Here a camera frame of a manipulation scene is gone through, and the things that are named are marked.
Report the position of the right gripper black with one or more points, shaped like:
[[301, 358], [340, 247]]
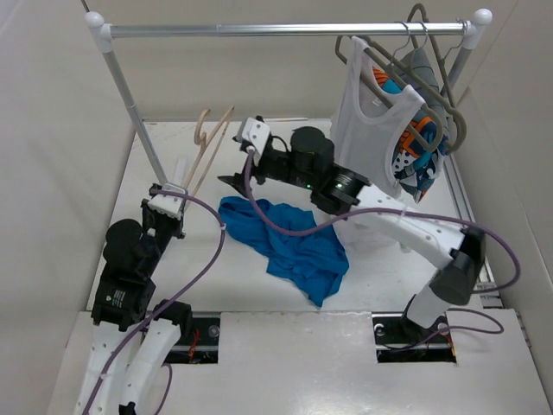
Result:
[[236, 181]]

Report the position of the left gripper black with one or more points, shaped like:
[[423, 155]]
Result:
[[179, 223]]

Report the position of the blue t shirt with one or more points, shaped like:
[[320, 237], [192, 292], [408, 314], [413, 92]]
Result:
[[315, 263]]

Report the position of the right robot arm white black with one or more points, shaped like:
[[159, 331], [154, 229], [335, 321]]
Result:
[[457, 253]]

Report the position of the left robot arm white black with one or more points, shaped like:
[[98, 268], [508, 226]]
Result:
[[119, 376]]

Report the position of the grey velvet hanger middle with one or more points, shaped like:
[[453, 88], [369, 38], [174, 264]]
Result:
[[387, 61]]

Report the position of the grey velvet hanger rear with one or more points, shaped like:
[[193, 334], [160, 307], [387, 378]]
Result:
[[448, 78]]

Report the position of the white mesh tank top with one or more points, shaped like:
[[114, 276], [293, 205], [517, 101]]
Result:
[[369, 121]]

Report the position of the colourful patterned garment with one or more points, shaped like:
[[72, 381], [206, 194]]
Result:
[[414, 168]]

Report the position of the grey garment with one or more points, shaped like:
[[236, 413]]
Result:
[[418, 62]]

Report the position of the silver clothes rack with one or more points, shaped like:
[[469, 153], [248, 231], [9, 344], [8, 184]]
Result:
[[103, 34]]

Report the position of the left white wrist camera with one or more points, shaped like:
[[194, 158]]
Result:
[[167, 200]]

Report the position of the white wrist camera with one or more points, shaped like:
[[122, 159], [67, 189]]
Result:
[[254, 134], [167, 200]]

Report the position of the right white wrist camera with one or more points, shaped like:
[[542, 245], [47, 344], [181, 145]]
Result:
[[254, 134]]

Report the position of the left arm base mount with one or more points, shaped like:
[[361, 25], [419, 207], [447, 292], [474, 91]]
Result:
[[201, 346]]

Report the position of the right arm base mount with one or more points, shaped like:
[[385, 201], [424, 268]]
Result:
[[398, 340]]

